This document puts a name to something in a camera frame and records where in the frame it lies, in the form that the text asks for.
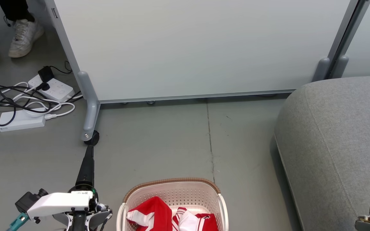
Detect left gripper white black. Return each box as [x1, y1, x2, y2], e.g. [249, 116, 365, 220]
[27, 145, 99, 219]

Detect grey fabric sofa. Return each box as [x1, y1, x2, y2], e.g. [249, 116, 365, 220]
[274, 75, 370, 231]

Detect black caster wheel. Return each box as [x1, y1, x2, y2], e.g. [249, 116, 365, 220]
[84, 130, 100, 146]

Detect grey partition leg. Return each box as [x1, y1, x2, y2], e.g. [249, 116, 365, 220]
[77, 71, 101, 142]

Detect white long power strip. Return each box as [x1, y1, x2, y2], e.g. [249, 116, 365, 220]
[0, 110, 47, 133]

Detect white square power strip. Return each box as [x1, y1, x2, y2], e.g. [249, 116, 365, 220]
[27, 74, 76, 103]

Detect cream perforated laundry basket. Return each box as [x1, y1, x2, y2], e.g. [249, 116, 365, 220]
[117, 178, 229, 231]

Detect black power adapter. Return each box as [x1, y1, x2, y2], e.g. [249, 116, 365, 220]
[38, 65, 55, 83]

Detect grey partition foot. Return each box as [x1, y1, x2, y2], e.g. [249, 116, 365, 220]
[331, 55, 349, 79]
[312, 57, 331, 82]

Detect white sneaker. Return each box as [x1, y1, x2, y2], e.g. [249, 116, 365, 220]
[7, 18, 45, 58]

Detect narrow white partition panel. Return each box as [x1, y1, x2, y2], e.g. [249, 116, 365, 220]
[332, 0, 370, 79]

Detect large white partition panel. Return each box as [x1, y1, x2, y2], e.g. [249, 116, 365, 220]
[43, 0, 370, 105]

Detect person's legs black trousers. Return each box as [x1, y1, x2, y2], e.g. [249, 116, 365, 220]
[0, 0, 35, 23]

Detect bundle of cables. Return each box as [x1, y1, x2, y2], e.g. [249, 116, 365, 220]
[0, 54, 83, 127]

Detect thin black adapter cable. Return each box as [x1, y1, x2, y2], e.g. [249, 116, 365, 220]
[49, 60, 73, 75]

